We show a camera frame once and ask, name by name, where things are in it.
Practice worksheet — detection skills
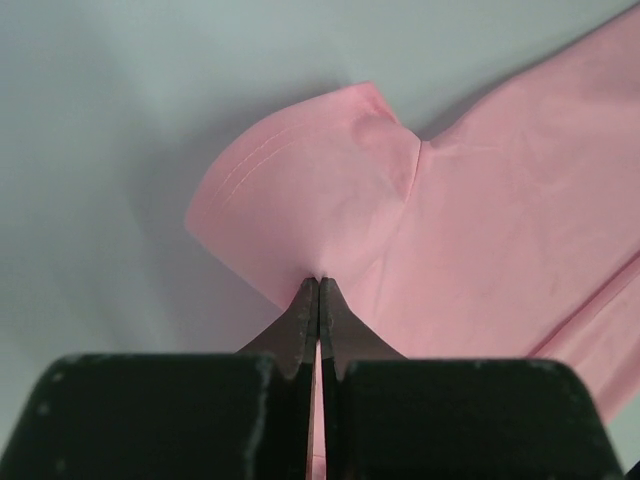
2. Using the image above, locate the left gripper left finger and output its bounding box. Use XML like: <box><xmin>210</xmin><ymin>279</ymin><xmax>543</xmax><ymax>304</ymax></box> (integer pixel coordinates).
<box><xmin>1</xmin><ymin>279</ymin><xmax>319</xmax><ymax>479</ymax></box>

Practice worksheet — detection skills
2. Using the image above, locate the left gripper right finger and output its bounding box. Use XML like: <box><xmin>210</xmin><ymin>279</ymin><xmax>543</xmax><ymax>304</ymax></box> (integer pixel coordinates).
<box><xmin>318</xmin><ymin>278</ymin><xmax>624</xmax><ymax>479</ymax></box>

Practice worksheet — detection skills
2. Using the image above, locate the pink t shirt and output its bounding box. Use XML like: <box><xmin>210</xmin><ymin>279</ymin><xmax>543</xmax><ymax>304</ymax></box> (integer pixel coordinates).
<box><xmin>184</xmin><ymin>0</ymin><xmax>640</xmax><ymax>480</ymax></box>

